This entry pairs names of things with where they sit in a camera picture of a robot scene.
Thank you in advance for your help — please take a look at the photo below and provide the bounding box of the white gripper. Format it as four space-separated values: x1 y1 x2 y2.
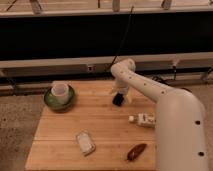
110 79 132 103

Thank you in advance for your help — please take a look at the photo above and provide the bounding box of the black eraser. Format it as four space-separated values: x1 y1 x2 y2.
112 93 124 106

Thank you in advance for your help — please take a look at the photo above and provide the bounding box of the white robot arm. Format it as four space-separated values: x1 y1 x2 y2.
111 59 210 171

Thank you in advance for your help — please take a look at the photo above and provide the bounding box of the white ceramic cup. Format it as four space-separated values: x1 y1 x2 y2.
51 83 69 104

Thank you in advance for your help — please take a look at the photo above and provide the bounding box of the green ceramic bowl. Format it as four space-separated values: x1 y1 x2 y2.
43 87 75 111

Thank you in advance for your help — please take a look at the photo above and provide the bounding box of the white plastic bottle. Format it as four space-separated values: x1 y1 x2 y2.
128 113 155 127

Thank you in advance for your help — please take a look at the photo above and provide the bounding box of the white wrapped packet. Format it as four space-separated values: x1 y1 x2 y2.
76 131 96 156

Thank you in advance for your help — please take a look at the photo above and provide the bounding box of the red chili pepper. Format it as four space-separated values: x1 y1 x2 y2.
126 143 147 161

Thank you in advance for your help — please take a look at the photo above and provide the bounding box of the wooden cutting board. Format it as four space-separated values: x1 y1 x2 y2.
25 81 155 171

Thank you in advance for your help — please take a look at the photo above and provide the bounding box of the black hanging cable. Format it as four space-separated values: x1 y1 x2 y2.
101 5 135 74

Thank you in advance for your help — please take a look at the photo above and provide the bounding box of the metal rail frame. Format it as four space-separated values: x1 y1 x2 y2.
0 52 213 78

